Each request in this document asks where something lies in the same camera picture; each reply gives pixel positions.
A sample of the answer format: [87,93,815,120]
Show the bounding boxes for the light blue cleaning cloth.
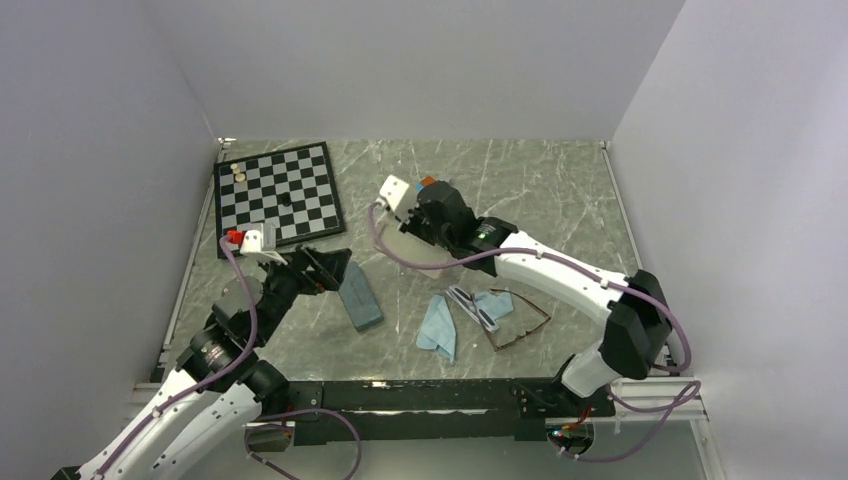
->
[416,295,457,365]

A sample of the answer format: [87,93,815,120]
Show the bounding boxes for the white-framed sunglasses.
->
[446,285,499,333]

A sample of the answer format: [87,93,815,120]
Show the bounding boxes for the black white chessboard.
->
[213,141,347,247]

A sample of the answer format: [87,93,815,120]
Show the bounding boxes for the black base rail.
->
[253,377,616,446]

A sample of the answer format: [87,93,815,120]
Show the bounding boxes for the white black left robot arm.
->
[53,246,352,479]

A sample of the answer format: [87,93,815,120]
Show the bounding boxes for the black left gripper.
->
[254,243,351,344]

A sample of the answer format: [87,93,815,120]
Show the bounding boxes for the brown-framed sunglasses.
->
[473,288,552,352]

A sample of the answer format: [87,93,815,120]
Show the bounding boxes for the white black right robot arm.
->
[380,177,672,416]

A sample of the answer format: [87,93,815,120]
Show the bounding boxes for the grey-blue glasses case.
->
[338,261,384,333]

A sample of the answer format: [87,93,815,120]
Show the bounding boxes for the pink glasses case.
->
[377,223,452,265]

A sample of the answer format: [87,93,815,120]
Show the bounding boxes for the blue and orange toy block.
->
[415,176,437,192]

